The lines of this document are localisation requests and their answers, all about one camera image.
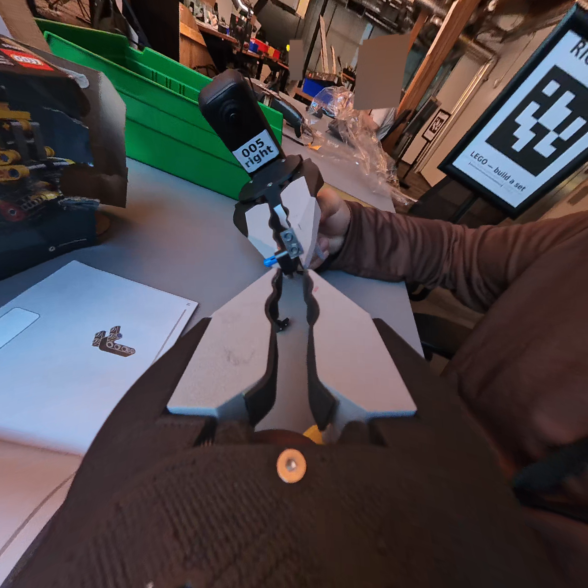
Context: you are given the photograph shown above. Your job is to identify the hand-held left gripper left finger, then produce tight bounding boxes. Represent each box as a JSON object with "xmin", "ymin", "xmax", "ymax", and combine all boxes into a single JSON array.
[{"xmin": 167, "ymin": 269, "xmax": 282, "ymax": 426}]

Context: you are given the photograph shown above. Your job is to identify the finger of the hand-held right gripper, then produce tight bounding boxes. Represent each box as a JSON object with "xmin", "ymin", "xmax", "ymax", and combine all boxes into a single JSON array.
[
  {"xmin": 245, "ymin": 203, "xmax": 295, "ymax": 268},
  {"xmin": 279, "ymin": 176, "xmax": 322, "ymax": 271}
]

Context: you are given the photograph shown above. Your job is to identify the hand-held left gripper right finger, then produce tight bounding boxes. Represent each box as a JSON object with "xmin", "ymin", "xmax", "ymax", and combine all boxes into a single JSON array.
[{"xmin": 303, "ymin": 269, "xmax": 418, "ymax": 431}]

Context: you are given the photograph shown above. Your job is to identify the black two-hole lego piece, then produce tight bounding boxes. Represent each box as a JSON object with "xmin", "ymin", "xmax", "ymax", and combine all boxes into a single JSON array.
[{"xmin": 281, "ymin": 229, "xmax": 305, "ymax": 258}]

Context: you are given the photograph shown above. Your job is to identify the black connector with blue pin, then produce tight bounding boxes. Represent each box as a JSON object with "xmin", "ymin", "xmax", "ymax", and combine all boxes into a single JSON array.
[{"xmin": 263, "ymin": 253, "xmax": 301, "ymax": 277}]

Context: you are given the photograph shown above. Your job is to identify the dark printed lego box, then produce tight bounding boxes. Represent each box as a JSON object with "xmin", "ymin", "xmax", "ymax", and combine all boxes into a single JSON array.
[{"xmin": 0, "ymin": 34, "xmax": 128, "ymax": 279}]

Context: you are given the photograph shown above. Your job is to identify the person's right hand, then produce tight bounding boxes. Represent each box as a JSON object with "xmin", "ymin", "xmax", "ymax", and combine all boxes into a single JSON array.
[{"xmin": 309, "ymin": 186, "xmax": 352, "ymax": 272}]

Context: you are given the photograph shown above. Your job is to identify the black handheld device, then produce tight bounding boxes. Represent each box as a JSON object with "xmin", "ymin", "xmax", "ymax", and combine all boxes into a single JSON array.
[{"xmin": 264, "ymin": 92, "xmax": 307, "ymax": 138}]

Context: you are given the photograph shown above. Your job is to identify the green plastic bin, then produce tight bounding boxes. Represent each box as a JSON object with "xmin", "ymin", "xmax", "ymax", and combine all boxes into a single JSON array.
[
  {"xmin": 36, "ymin": 17, "xmax": 214, "ymax": 99},
  {"xmin": 43, "ymin": 31, "xmax": 284, "ymax": 201}
]

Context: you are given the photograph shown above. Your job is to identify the clear plastic bags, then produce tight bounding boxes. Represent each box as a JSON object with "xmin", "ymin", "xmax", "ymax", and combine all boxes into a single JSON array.
[{"xmin": 310, "ymin": 85, "xmax": 414, "ymax": 207}]

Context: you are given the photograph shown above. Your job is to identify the white instruction booklet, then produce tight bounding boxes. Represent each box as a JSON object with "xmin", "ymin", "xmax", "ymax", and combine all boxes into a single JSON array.
[{"xmin": 0, "ymin": 260, "xmax": 199, "ymax": 572}]

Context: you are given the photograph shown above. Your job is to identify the person in brown sweater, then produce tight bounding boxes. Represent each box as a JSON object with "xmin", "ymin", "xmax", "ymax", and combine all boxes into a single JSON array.
[{"xmin": 441, "ymin": 220, "xmax": 588, "ymax": 588}]

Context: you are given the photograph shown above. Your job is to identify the brown cardboard box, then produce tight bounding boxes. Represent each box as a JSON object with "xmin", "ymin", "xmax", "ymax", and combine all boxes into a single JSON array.
[{"xmin": 0, "ymin": 0, "xmax": 51, "ymax": 53}]

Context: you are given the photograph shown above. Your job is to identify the black framed sign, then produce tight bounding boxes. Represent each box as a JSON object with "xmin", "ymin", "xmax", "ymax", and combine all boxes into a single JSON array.
[{"xmin": 438, "ymin": 2, "xmax": 588, "ymax": 219}]

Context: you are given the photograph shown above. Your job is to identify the small framed wall tag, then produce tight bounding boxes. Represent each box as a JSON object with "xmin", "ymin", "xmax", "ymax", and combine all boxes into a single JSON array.
[{"xmin": 423, "ymin": 109, "xmax": 452, "ymax": 142}]

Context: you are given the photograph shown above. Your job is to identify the black strap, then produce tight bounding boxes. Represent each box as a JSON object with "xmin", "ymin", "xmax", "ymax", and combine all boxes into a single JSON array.
[{"xmin": 512, "ymin": 440, "xmax": 588, "ymax": 511}]

